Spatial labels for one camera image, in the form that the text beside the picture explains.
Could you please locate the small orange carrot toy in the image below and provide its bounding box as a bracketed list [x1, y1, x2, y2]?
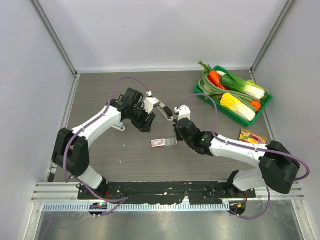
[250, 100, 262, 112]

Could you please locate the bok choy toy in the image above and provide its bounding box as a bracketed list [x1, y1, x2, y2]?
[221, 72, 266, 100]

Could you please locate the red white staple box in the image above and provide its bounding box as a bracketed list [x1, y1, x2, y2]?
[151, 137, 178, 148]

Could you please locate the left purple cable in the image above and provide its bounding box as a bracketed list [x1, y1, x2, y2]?
[62, 76, 153, 203]

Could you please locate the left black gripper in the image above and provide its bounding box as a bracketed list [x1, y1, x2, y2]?
[130, 103, 155, 133]

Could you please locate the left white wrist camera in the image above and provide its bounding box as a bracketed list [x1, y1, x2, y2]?
[143, 90, 161, 115]

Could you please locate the yellow napa cabbage toy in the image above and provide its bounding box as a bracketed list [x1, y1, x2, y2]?
[220, 93, 256, 122]

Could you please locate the green plastic basket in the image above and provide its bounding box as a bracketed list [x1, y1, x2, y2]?
[194, 65, 273, 127]

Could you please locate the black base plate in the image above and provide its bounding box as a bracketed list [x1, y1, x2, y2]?
[93, 181, 256, 205]

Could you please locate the light blue stapler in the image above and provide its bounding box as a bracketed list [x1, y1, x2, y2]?
[112, 122, 126, 132]

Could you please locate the colourful snack packet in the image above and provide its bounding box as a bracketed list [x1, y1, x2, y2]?
[238, 128, 268, 145]

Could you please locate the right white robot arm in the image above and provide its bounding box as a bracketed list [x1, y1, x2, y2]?
[173, 118, 300, 198]

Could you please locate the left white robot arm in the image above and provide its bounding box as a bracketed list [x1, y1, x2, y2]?
[52, 88, 160, 200]

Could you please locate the green long beans toy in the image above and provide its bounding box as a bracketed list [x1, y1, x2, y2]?
[198, 60, 261, 112]

